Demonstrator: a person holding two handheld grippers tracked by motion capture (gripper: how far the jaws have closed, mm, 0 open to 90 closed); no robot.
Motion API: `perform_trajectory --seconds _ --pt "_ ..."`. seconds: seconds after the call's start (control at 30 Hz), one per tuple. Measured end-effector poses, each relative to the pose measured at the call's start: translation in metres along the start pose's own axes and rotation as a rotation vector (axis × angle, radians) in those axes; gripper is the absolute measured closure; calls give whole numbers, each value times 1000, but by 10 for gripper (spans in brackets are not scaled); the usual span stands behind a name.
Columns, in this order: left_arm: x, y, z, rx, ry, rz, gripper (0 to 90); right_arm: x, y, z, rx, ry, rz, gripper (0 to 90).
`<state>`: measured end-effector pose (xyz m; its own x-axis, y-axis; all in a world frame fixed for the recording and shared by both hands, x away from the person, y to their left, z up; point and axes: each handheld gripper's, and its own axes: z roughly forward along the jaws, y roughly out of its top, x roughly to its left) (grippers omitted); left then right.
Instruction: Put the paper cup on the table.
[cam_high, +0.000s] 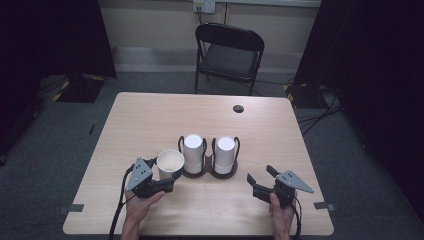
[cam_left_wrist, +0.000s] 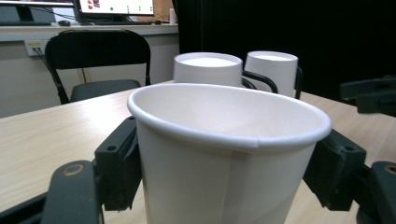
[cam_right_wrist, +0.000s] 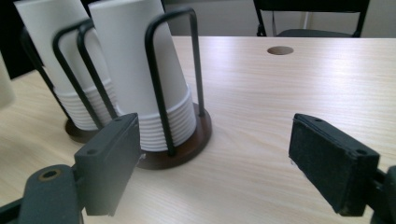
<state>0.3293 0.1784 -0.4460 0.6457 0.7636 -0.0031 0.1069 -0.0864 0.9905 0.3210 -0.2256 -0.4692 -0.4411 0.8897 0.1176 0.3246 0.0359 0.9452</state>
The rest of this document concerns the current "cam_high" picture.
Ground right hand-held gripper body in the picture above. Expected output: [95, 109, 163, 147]
[252, 170, 315, 210]

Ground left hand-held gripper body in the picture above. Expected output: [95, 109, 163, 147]
[124, 157, 176, 200]

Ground single white paper cup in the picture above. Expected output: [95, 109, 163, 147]
[156, 149, 186, 181]

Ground black wire cup holder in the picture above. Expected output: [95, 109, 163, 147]
[177, 134, 242, 180]

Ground person's right hand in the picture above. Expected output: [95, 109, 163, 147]
[268, 192, 296, 232]

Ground person's left hand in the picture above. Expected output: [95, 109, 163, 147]
[124, 190, 167, 223]

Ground grey tape strip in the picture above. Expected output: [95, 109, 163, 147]
[313, 201, 336, 212]
[57, 203, 85, 215]

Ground black stand base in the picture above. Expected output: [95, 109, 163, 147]
[284, 81, 322, 110]
[53, 73, 106, 104]

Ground black folding chair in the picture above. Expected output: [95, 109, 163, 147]
[194, 22, 266, 97]

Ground dark curtain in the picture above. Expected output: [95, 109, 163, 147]
[293, 0, 424, 221]
[0, 0, 118, 158]

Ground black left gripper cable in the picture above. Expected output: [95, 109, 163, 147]
[108, 163, 138, 240]

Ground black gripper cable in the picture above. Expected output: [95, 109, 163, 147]
[108, 163, 138, 240]
[289, 199, 303, 240]

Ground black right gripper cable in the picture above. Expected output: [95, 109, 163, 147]
[289, 199, 303, 240]

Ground black floor cables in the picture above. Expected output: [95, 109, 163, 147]
[296, 85, 345, 136]

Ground white wall outlet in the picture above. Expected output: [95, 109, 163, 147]
[193, 0, 217, 15]

